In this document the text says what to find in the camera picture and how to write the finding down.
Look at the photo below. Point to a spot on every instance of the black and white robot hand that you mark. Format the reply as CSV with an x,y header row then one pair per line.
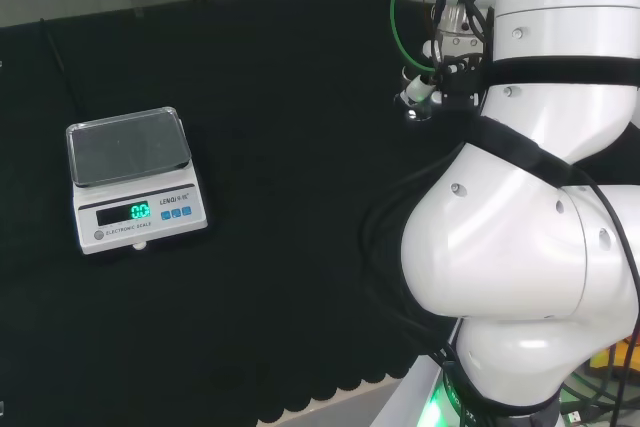
x,y
457,84

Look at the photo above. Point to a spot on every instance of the black bench cloth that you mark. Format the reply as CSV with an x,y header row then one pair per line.
x,y
280,147

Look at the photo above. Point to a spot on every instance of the yellow stop button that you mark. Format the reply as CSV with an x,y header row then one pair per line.
x,y
617,354

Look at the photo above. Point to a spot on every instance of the white electronic balance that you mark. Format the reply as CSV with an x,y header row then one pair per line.
x,y
135,197

